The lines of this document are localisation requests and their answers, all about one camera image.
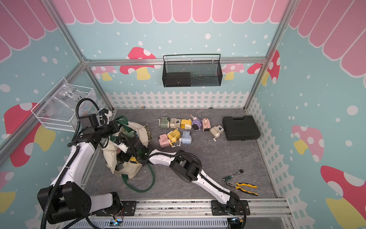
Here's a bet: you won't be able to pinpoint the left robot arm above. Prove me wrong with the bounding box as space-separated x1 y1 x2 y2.
37 98 123 229

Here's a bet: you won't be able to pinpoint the green pencil sharpener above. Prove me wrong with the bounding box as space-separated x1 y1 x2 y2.
159 116 170 128

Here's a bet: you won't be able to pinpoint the yellow handled pliers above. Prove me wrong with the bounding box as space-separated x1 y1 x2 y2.
226 182 258 196

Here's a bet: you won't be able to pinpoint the black plastic tool case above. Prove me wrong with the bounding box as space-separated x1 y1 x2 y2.
222 115 261 141

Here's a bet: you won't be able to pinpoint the cream crank pencil sharpener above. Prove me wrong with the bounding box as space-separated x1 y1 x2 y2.
210 125 225 142

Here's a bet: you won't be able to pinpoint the yellow crank pencil sharpener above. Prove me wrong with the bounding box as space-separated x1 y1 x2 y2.
167 129 181 148

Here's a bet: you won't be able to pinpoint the purple pencil sharpener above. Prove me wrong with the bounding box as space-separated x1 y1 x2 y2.
190 114 202 131

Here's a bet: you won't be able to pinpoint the pink boxy pencil sharpener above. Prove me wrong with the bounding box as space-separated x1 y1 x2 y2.
159 134 171 148

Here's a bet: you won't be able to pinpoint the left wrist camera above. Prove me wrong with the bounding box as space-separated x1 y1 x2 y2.
98 108 112 125

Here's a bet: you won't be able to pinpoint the yellow black pencil sharpener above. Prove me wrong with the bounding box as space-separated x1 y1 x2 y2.
129 157 140 165

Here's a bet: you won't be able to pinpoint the black box in basket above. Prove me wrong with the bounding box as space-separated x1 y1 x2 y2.
163 72 191 87

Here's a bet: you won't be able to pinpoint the black wire mesh basket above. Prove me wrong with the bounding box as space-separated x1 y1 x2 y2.
162 53 223 87

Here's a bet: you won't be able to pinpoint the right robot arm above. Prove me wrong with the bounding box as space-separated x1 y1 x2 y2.
113 133 246 216

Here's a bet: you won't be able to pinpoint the beige pencil sharpener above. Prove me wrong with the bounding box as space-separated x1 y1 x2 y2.
169 118 182 129

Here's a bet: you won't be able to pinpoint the clear wall bin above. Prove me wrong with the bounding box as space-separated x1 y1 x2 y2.
31 79 97 132

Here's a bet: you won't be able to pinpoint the cream canvas tote bag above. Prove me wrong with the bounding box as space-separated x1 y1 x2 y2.
103 115 155 193

